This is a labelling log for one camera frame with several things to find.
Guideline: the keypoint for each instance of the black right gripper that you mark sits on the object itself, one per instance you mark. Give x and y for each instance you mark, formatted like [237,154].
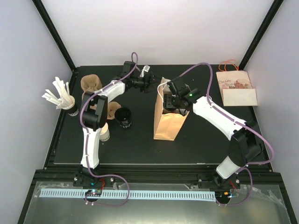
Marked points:
[167,103]

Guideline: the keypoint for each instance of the black left frame post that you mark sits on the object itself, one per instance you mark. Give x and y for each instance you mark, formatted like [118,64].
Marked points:
[54,33]

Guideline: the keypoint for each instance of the stack of black cup lids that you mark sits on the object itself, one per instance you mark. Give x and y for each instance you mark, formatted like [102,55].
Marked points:
[123,117]

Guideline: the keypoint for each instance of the brown paper takeout bag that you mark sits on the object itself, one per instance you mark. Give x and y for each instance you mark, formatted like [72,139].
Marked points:
[167,124]

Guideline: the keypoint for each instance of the printed paper bag orange handles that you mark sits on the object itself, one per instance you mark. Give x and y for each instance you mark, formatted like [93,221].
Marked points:
[235,86]

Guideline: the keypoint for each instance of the black right frame post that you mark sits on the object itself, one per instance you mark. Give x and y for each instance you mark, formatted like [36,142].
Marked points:
[275,6]

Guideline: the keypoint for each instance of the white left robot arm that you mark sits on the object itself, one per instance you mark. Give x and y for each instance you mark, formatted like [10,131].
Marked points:
[92,123]

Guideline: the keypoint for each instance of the stack of pulp cup carriers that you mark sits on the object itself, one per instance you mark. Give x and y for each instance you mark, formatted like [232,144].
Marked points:
[90,83]

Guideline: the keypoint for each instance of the cup of white wrapped stirrers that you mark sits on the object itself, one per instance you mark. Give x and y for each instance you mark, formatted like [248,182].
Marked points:
[65,101]

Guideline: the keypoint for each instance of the brown pulp cup carrier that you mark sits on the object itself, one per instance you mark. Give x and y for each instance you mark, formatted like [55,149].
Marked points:
[111,109]

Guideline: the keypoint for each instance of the light blue cable duct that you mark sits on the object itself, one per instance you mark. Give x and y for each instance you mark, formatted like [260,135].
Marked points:
[131,194]

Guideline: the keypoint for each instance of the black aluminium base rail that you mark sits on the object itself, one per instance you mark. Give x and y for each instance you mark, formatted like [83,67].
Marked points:
[203,178]

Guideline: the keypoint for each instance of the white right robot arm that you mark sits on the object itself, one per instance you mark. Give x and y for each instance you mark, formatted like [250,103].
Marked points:
[244,144]

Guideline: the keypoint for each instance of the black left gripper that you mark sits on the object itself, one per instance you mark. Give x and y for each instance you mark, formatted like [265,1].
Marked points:
[146,83]

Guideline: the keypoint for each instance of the black frame post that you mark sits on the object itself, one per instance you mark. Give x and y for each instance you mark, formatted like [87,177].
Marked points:
[275,6]
[54,33]

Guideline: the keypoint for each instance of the white paper coffee cup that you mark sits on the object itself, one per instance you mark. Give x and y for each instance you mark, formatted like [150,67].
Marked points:
[105,134]

